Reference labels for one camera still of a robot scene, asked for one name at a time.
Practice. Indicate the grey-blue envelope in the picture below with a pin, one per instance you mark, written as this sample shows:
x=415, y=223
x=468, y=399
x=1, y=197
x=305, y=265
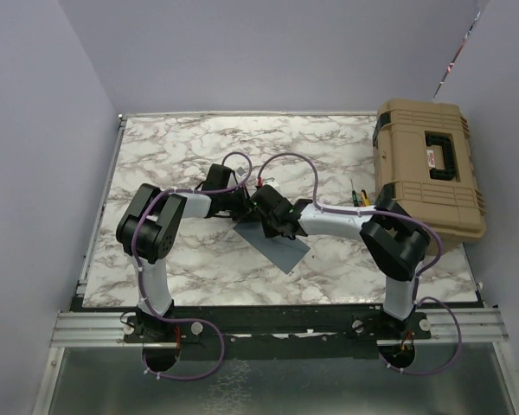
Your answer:
x=284, y=253

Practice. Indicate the tan plastic tool case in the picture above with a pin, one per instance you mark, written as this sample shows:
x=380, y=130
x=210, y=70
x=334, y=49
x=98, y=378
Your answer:
x=422, y=159

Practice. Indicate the green handled screwdriver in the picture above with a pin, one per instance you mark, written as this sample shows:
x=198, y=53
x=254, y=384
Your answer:
x=355, y=199

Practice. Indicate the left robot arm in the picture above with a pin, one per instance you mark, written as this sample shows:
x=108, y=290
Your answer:
x=149, y=226

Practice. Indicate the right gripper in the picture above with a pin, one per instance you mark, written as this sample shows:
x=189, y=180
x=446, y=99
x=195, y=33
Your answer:
x=268, y=233

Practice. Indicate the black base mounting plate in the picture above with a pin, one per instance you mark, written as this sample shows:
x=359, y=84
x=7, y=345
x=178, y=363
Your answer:
x=271, y=332

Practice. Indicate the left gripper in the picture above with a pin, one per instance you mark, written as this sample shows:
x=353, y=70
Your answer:
x=246, y=207

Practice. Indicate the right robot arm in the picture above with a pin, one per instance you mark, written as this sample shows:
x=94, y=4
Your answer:
x=396, y=244

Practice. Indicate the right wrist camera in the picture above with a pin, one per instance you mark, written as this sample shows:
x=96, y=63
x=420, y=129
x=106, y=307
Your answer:
x=267, y=181

